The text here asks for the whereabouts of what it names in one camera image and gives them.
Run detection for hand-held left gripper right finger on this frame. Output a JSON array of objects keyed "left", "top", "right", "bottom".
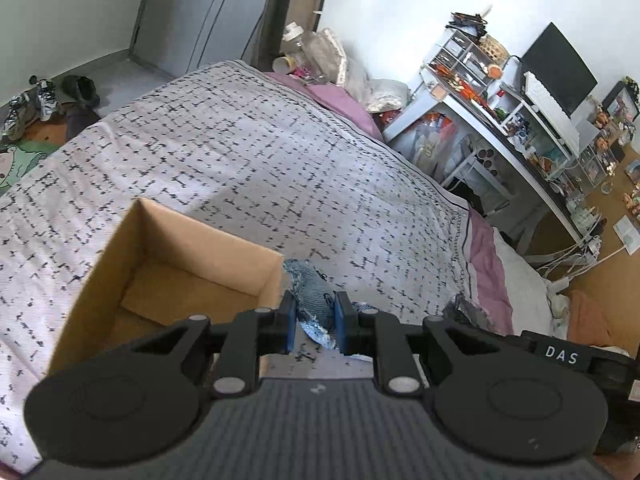
[{"left": 334, "top": 290, "right": 506, "bottom": 398}]

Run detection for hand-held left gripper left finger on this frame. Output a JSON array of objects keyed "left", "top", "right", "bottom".
[{"left": 127, "top": 290, "right": 298, "bottom": 398}]

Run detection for blue patterned sock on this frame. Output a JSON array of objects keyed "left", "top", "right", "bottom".
[{"left": 282, "top": 259, "right": 376, "bottom": 363}]

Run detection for cardboard box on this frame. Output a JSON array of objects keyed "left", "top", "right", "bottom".
[{"left": 47, "top": 197, "right": 286, "bottom": 381}]

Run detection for peach cloth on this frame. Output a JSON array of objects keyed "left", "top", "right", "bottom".
[{"left": 567, "top": 290, "right": 613, "bottom": 346}]

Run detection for white duvet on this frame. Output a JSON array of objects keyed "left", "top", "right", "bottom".
[{"left": 492, "top": 227, "right": 571, "bottom": 338}]

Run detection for dark grey sock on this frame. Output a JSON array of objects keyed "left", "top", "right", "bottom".
[{"left": 442, "top": 294, "right": 498, "bottom": 333}]

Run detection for clear acrylic organizer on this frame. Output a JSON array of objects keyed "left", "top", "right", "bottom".
[{"left": 570, "top": 130, "right": 626, "bottom": 191}]

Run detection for bed with patterned cover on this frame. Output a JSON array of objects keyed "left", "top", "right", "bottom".
[{"left": 0, "top": 60, "right": 473, "bottom": 473}]

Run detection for printed shopping bag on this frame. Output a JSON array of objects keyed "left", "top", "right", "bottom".
[{"left": 410, "top": 110, "right": 458, "bottom": 176}]

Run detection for white monitor riser shelf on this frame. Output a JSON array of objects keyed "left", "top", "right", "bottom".
[{"left": 492, "top": 85, "right": 583, "bottom": 181}]

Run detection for pile of plastic bags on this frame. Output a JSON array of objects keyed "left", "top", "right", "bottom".
[{"left": 305, "top": 27, "right": 411, "bottom": 113}]

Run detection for white keyboard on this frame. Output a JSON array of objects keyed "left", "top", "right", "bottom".
[{"left": 522, "top": 71, "right": 573, "bottom": 121}]

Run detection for clear plastic bottle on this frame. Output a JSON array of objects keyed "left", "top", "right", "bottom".
[{"left": 282, "top": 22, "right": 308, "bottom": 73}]

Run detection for black monitor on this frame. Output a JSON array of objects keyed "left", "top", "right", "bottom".
[{"left": 521, "top": 22, "right": 598, "bottom": 118}]

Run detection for small drawer organizer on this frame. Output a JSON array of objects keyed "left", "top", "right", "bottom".
[{"left": 425, "top": 27, "right": 493, "bottom": 91}]

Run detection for woven basket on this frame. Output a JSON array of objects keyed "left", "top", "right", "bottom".
[{"left": 479, "top": 35, "right": 510, "bottom": 63}]

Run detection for green cartoon floor mat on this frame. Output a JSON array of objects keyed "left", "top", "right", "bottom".
[{"left": 0, "top": 120, "right": 66, "bottom": 196}]

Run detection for dark shoes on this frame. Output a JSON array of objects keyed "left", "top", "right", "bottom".
[{"left": 60, "top": 75, "right": 101, "bottom": 108}]

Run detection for grey door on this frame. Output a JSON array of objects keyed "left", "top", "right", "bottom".
[{"left": 130, "top": 0, "right": 281, "bottom": 78}]

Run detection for black white sneaker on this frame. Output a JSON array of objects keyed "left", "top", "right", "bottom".
[
  {"left": 2, "top": 95, "right": 38, "bottom": 141},
  {"left": 37, "top": 79, "right": 61, "bottom": 121}
]

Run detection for white cables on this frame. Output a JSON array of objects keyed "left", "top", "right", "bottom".
[{"left": 525, "top": 245, "right": 626, "bottom": 281}]

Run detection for white wire rack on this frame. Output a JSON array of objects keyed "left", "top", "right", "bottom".
[{"left": 440, "top": 135, "right": 516, "bottom": 211}]

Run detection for white frame desk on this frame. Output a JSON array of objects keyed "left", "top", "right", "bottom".
[{"left": 382, "top": 67, "right": 603, "bottom": 261}]

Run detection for photo frame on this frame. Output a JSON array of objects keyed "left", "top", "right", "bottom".
[{"left": 602, "top": 77, "right": 640, "bottom": 123}]

